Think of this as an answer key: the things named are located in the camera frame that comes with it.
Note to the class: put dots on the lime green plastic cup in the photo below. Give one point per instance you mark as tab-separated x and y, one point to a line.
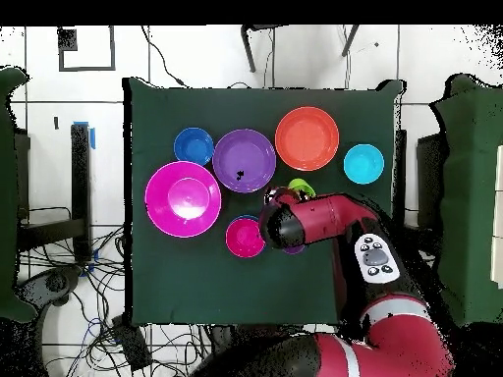
300	184

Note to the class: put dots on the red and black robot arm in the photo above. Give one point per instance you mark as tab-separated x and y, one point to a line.
334	212

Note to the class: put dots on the purple plastic cup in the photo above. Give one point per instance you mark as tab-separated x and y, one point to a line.
294	250

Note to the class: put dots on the wide purple bowl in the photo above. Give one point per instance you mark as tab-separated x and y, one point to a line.
243	157

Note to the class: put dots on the wide orange bowl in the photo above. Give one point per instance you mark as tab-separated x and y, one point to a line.
306	138

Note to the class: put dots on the light blue small bowl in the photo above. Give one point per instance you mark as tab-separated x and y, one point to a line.
363	164

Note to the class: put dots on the dark blue small bowl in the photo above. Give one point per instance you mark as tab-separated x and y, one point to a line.
193	146

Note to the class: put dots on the large pink bowl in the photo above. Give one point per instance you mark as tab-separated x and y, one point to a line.
165	196

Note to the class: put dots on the dark green tablecloth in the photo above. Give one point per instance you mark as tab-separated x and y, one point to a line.
177	279

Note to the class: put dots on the green-clothed side table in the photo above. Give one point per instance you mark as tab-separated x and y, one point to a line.
467	196
10	196

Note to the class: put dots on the black power strip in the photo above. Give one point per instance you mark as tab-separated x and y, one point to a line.
131	343

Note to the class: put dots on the black round machine base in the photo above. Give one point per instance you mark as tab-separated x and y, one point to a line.
55	282

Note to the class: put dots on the black bench frame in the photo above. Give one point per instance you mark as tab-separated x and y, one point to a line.
430	176
80	188

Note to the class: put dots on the black camera stand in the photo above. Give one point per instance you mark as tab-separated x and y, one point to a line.
248	51

